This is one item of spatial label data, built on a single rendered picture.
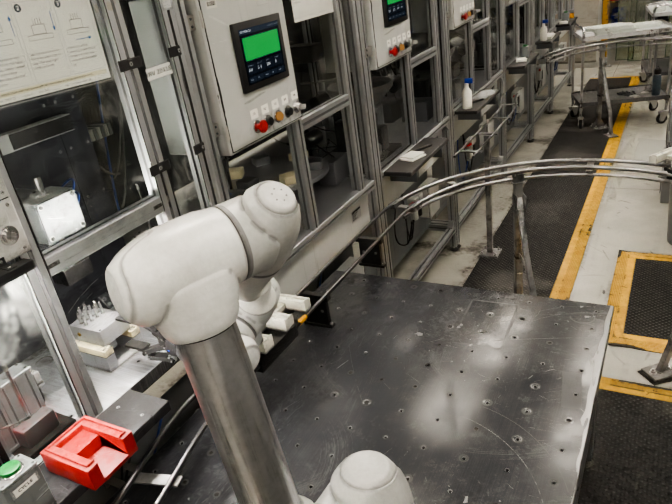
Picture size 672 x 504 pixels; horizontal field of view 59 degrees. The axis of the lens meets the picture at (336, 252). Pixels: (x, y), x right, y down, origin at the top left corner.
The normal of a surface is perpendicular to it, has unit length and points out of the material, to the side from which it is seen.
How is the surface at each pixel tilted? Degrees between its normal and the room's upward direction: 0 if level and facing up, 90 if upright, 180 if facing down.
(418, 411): 0
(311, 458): 0
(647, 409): 0
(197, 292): 84
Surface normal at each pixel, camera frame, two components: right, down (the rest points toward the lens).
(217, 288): 0.68, 0.14
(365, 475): -0.04, -0.95
